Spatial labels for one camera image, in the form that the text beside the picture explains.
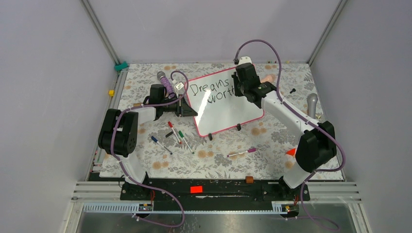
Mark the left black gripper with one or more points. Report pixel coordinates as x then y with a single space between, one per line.
183 109

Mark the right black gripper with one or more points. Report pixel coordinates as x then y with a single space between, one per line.
237 92

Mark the pink framed whiteboard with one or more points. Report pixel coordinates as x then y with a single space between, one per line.
218 109

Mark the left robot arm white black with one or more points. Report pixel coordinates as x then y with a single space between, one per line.
118 135

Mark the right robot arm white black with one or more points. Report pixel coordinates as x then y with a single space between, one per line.
316 140

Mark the red capped marker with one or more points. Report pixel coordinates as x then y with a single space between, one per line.
174 132

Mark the pink toy microphone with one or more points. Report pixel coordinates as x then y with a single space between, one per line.
268 78

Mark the green capped marker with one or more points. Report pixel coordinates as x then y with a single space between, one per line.
185 141

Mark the purple glitter microphone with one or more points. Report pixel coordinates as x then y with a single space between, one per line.
166 83

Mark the blue capped marker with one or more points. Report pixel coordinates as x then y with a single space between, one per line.
161 145

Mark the pink capped marker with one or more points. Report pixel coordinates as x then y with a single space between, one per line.
242 152

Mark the silver grey microphone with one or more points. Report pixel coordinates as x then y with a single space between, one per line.
312 100

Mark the floral patterned table mat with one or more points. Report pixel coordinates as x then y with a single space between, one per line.
268 135

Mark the red tape label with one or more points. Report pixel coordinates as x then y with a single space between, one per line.
196 189

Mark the small red cone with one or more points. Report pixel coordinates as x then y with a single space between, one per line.
291 152

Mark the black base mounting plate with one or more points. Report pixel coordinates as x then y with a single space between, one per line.
218 195

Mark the small brown block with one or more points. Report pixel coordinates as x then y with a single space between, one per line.
249 179

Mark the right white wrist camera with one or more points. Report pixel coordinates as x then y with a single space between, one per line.
244 60

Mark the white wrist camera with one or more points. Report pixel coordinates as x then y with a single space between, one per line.
244 60
179 87

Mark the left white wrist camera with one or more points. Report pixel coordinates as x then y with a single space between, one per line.
179 87

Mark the teal corner bracket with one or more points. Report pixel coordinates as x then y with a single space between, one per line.
121 66

